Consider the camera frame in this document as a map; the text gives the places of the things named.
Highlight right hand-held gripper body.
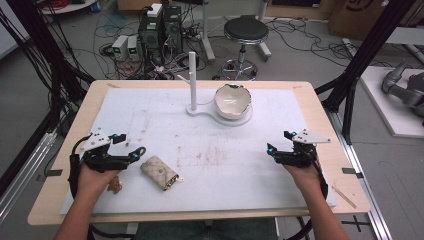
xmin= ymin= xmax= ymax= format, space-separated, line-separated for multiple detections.
xmin=274 ymin=129 xmax=332 ymax=169

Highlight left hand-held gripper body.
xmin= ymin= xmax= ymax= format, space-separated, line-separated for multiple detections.
xmin=79 ymin=130 xmax=134 ymax=174

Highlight person's left hand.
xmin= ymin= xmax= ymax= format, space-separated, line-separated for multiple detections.
xmin=75 ymin=162 xmax=122 ymax=202

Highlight person's right hand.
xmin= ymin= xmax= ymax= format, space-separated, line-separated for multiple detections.
xmin=282 ymin=158 xmax=327 ymax=202

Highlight beige quilted key case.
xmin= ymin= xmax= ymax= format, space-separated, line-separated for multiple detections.
xmin=139 ymin=155 xmax=184 ymax=192

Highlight small brown toy figure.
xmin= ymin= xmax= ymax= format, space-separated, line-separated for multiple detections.
xmin=106 ymin=175 xmax=123 ymax=195

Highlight thin wooden stick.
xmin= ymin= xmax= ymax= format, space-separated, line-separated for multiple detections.
xmin=331 ymin=185 xmax=358 ymax=210

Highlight white jagged-edge bowl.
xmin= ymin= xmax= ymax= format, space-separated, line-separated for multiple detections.
xmin=213 ymin=83 xmax=253 ymax=121

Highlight white foam mat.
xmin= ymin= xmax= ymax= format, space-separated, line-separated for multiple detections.
xmin=59 ymin=87 xmax=337 ymax=216

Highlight grey power supply unit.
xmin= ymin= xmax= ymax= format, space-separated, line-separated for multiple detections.
xmin=111 ymin=34 xmax=130 ymax=62
xmin=127 ymin=35 xmax=142 ymax=62

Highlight white stand with pole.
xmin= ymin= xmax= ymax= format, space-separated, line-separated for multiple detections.
xmin=176 ymin=50 xmax=254 ymax=128

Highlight white platform board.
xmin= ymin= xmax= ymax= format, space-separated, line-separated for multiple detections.
xmin=359 ymin=65 xmax=424 ymax=140

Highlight white metal stand leg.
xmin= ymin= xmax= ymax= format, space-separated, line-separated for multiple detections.
xmin=255 ymin=0 xmax=273 ymax=63
xmin=200 ymin=0 xmax=217 ymax=64

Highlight black computer tower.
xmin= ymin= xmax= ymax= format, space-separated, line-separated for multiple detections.
xmin=162 ymin=5 xmax=184 ymax=55
xmin=137 ymin=14 xmax=165 ymax=56

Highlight black round stool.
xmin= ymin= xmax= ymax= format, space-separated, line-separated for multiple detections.
xmin=218 ymin=14 xmax=270 ymax=82

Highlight white box device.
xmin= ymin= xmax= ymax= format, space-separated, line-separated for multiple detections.
xmin=146 ymin=2 xmax=164 ymax=19

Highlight brown cardboard box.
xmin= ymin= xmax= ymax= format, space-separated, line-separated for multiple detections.
xmin=327 ymin=0 xmax=416 ymax=42

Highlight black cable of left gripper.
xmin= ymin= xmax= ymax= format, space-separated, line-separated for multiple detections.
xmin=67 ymin=134 xmax=92 ymax=200

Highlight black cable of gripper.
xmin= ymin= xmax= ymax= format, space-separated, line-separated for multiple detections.
xmin=67 ymin=134 xmax=92 ymax=200
xmin=308 ymin=151 xmax=330 ymax=201

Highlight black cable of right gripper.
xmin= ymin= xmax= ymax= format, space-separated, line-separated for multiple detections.
xmin=308 ymin=151 xmax=330 ymax=201

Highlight aluminium rail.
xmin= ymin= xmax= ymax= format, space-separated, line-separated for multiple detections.
xmin=325 ymin=109 xmax=395 ymax=240
xmin=0 ymin=129 xmax=58 ymax=225

